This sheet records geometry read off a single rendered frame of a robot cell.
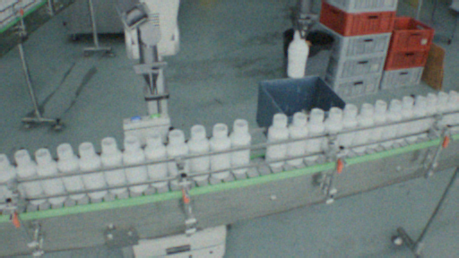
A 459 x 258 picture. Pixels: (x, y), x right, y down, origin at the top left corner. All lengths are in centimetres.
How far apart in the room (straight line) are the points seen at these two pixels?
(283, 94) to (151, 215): 95
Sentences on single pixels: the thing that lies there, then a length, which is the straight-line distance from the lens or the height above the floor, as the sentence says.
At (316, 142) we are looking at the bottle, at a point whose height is 107.
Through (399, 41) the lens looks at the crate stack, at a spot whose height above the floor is 54.
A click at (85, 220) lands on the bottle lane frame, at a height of 94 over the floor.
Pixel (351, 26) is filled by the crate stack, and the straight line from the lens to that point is 325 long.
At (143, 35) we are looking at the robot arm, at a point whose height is 138.
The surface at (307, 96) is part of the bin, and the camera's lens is 182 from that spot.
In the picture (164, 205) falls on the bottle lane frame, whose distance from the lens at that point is 105.
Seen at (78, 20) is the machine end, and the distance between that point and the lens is 493.
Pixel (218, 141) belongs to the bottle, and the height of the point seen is 113.
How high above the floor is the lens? 173
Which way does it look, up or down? 35 degrees down
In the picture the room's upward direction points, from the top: 2 degrees clockwise
